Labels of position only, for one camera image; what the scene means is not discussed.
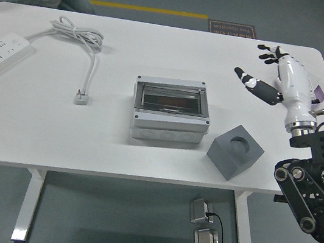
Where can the dark floor sign mat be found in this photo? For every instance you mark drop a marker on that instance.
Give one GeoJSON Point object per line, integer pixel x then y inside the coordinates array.
{"type": "Point", "coordinates": [232, 29]}

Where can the clear plastic bag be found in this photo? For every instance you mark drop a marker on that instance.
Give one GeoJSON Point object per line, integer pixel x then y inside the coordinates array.
{"type": "Point", "coordinates": [316, 78]}

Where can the white table leg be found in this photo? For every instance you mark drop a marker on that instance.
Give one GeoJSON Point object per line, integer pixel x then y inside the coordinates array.
{"type": "Point", "coordinates": [28, 205]}
{"type": "Point", "coordinates": [246, 242]}

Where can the grey plastic junction box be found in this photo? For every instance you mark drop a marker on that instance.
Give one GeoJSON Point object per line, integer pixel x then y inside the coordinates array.
{"type": "Point", "coordinates": [167, 125]}

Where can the grey block with round hole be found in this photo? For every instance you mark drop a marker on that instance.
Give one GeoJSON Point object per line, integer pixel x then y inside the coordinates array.
{"type": "Point", "coordinates": [226, 162]}

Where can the small black part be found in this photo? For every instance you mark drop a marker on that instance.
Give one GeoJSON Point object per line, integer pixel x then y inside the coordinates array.
{"type": "Point", "coordinates": [315, 101]}

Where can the metal foot pedal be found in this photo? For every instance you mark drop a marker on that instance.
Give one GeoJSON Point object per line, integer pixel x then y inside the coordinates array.
{"type": "Point", "coordinates": [206, 242]}
{"type": "Point", "coordinates": [198, 210]}

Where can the transparent hinged box lid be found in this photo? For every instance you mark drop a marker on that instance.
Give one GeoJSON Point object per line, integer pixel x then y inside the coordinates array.
{"type": "Point", "coordinates": [141, 93]}

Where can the robot right hand white shell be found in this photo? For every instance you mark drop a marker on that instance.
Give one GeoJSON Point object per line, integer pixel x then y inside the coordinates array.
{"type": "Point", "coordinates": [294, 84]}

